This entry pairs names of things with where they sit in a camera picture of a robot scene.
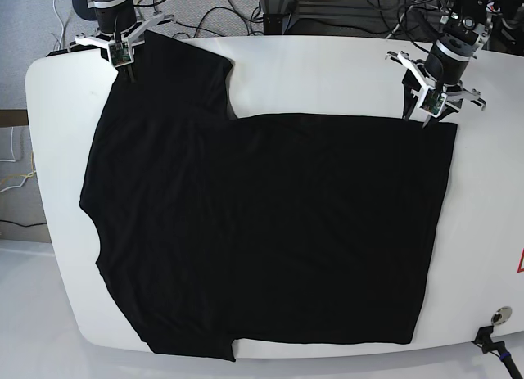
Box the red warning sticker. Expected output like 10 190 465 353
517 250 524 273

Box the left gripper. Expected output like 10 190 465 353
386 51 486 128

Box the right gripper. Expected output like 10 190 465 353
75 13 174 83

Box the aluminium frame post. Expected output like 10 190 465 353
259 0 297 35

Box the black T-shirt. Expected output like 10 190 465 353
79 31 458 361

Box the white floor cable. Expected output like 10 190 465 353
50 0 66 52

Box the round metal table grommet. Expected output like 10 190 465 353
491 306 513 326

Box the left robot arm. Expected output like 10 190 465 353
386 0 499 125

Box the round black stand base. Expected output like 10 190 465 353
72 0 97 21

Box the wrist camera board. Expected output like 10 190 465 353
108 42 134 68
417 87 447 118

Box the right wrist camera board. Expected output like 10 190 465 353
108 42 134 68

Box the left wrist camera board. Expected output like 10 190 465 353
417 87 447 118

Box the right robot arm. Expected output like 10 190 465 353
74 0 174 82

